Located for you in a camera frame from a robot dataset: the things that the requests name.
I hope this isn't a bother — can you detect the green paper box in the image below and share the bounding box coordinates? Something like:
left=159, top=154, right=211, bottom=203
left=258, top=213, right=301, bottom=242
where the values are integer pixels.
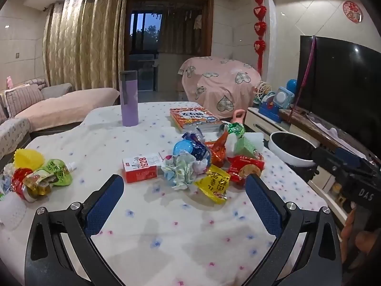
left=234, top=136, right=257, bottom=158

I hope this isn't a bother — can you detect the red milk carton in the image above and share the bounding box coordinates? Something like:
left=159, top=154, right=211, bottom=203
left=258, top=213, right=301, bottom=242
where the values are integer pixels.
left=122, top=153, right=163, bottom=183

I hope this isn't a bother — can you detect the orange foil snack bag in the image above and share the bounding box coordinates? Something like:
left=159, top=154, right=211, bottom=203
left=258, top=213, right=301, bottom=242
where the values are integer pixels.
left=205, top=131, right=229, bottom=168

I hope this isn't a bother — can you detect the blue foil wrapper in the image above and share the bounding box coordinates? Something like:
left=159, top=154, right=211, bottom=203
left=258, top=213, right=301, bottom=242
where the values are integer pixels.
left=172, top=127, right=211, bottom=167

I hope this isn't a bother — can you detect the white foam block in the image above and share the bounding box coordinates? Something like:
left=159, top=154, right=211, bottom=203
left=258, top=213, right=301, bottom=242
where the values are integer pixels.
left=243, top=132, right=264, bottom=152

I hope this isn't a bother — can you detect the white trash bin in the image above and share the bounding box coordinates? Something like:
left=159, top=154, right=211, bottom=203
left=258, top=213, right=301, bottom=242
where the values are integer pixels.
left=268, top=132, right=316, bottom=168

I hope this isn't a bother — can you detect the person's right hand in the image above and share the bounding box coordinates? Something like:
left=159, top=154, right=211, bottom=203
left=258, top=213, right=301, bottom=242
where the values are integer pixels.
left=340, top=209, right=380, bottom=263

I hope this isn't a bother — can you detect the white TV cabinet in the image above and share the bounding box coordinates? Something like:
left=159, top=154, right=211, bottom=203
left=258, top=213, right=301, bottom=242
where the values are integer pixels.
left=244, top=107, right=351, bottom=226

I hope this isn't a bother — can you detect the black television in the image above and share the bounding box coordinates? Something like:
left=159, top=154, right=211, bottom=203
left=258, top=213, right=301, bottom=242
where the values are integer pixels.
left=295, top=36, right=380, bottom=157

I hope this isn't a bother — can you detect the green drink pouch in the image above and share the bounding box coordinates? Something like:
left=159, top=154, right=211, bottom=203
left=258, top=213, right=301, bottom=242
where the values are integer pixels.
left=41, top=159, right=77, bottom=187

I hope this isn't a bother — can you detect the yellow silicone cup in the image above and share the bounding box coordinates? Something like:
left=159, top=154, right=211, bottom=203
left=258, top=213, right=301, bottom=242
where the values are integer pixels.
left=14, top=148, right=45, bottom=170

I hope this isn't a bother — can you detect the blue toy set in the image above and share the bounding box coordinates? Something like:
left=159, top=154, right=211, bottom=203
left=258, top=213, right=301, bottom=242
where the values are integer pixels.
left=253, top=79, right=297, bottom=123

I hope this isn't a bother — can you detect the red biscuit packet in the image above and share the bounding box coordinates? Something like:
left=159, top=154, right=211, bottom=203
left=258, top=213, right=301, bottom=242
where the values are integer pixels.
left=227, top=156, right=265, bottom=186

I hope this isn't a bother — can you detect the yellow snack wrapper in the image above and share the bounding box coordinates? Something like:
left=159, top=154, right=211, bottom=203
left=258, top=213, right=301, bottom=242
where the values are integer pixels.
left=195, top=165, right=231, bottom=205

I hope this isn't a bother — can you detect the green foil snack bag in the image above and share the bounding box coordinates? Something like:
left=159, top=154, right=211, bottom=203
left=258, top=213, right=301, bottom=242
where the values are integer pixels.
left=219, top=122, right=246, bottom=138

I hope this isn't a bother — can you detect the pink kettlebell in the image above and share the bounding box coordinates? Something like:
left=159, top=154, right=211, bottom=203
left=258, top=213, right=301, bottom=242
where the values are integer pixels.
left=231, top=109, right=246, bottom=125

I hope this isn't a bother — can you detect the white dotted tablecloth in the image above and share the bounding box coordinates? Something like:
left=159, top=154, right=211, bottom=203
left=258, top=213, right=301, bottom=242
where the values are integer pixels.
left=0, top=101, right=328, bottom=286

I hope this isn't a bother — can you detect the pink hula hoop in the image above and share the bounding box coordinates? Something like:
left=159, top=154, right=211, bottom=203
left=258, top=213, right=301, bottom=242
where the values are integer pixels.
left=288, top=36, right=316, bottom=122

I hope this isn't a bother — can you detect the pink sofa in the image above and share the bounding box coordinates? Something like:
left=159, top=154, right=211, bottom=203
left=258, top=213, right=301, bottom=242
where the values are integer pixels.
left=1, top=79, right=120, bottom=158

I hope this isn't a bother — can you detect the crumpled patterned paper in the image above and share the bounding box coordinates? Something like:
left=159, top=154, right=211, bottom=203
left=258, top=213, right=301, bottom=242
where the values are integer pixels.
left=161, top=150, right=209, bottom=190

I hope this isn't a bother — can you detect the striped pink cushion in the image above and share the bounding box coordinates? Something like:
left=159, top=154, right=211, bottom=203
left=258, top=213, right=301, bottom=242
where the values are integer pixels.
left=5, top=85, right=44, bottom=117

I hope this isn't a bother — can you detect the pink heart-pattern cover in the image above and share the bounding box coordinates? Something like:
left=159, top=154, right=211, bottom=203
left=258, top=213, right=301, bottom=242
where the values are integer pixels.
left=178, top=56, right=261, bottom=119

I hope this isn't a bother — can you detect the orange children's book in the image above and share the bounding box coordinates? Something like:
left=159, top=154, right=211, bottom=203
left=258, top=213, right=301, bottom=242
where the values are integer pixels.
left=170, top=107, right=223, bottom=132

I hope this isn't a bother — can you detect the purple water bottle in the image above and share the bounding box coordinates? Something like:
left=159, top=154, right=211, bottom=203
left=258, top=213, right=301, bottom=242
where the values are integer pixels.
left=120, top=70, right=139, bottom=127

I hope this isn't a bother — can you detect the red hanging decoration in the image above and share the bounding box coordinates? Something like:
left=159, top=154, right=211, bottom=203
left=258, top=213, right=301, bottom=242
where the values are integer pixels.
left=253, top=0, right=267, bottom=74

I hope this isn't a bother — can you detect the gold curtain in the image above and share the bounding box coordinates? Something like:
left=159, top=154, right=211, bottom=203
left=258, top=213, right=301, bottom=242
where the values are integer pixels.
left=43, top=0, right=127, bottom=90

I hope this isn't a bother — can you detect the red round wall sticker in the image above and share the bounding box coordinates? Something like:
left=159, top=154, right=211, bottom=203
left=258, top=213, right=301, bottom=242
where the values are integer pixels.
left=342, top=1, right=363, bottom=24

